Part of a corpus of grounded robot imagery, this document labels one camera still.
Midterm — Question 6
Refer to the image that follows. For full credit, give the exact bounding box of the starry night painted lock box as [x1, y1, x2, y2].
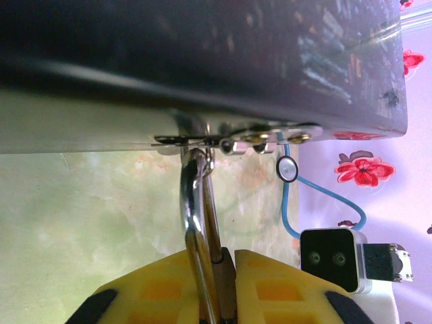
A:
[0, 0, 410, 159]

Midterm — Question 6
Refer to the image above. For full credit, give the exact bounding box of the brass padlock silver shackle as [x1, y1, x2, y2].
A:
[179, 147, 238, 324]

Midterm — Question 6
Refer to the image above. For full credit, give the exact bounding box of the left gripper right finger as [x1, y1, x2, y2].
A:
[234, 248, 376, 324]

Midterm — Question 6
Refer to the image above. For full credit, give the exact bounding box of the aluminium corner post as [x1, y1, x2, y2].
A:
[399, 3, 432, 34]

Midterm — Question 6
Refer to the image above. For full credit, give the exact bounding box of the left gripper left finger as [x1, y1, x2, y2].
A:
[65, 248, 204, 324]

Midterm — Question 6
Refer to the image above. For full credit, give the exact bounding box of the black camera module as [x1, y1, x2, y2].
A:
[298, 227, 400, 324]

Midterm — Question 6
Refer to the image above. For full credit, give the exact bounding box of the stethoscope with blue tubing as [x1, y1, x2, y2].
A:
[275, 132, 368, 238]

